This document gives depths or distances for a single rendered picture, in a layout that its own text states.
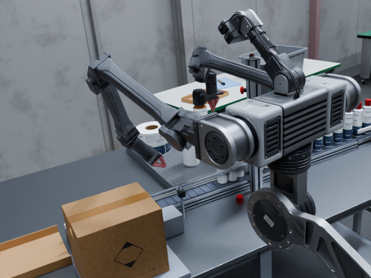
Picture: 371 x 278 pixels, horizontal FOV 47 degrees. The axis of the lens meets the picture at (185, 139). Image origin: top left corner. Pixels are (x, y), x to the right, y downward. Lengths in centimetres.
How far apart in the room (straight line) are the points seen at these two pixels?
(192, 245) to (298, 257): 105
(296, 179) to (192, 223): 73
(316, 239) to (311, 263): 140
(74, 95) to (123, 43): 75
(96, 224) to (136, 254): 18
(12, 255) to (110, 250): 59
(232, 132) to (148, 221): 55
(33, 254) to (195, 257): 68
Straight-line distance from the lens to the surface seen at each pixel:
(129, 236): 150
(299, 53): 432
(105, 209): 155
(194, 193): 204
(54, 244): 196
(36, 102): 427
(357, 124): 261
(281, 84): 123
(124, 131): 173
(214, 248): 177
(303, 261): 269
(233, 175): 211
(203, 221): 193
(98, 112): 456
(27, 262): 191
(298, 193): 135
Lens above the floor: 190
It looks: 23 degrees down
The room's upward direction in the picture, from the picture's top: 5 degrees counter-clockwise
